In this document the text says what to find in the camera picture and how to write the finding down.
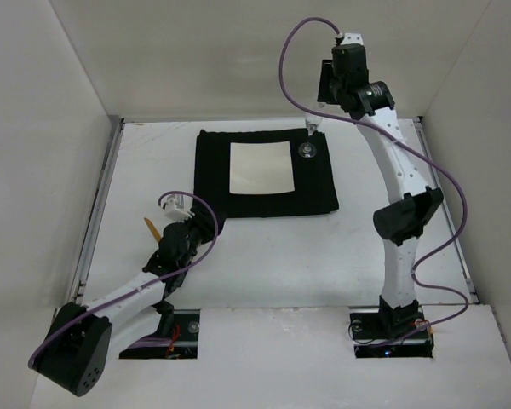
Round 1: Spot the aluminium table rail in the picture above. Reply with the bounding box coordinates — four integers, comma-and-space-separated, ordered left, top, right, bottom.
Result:
66, 115, 124, 302
413, 116, 480, 304

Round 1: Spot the left aluminium table rail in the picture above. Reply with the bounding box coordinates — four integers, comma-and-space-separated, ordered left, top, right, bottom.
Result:
66, 115, 124, 302

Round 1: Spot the right aluminium table rail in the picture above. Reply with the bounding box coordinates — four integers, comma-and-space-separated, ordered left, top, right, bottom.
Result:
413, 116, 480, 304

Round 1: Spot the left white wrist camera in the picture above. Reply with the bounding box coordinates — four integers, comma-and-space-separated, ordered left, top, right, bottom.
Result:
162, 194, 193, 222

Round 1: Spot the clear wine glass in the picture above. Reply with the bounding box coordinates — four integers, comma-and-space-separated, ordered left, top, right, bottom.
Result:
298, 113, 323, 158

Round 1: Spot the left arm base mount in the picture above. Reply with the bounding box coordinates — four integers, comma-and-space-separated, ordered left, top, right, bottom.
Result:
118, 309, 200, 360

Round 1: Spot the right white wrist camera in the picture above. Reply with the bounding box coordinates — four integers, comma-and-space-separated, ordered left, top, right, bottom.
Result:
336, 32, 364, 45

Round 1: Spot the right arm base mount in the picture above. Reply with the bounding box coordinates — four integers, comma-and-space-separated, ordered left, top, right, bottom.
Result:
347, 308, 434, 359

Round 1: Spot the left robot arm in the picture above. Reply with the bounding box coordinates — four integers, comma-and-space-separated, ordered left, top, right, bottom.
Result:
27, 198, 224, 397

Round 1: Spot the black cloth placemat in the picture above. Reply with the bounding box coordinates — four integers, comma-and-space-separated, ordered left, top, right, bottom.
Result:
194, 128, 339, 221

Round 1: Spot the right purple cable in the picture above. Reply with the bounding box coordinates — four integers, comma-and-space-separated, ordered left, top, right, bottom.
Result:
279, 16, 472, 347

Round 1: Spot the square white plate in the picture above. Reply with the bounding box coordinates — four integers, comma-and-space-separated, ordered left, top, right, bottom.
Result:
229, 141, 295, 195

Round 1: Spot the gold knife green handle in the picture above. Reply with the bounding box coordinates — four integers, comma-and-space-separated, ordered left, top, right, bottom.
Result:
143, 217, 162, 243

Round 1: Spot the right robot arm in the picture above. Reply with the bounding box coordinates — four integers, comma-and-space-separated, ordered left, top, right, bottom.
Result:
318, 35, 443, 338

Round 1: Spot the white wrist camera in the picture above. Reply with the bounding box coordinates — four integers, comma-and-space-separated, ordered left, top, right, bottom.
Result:
162, 194, 193, 222
336, 32, 364, 45

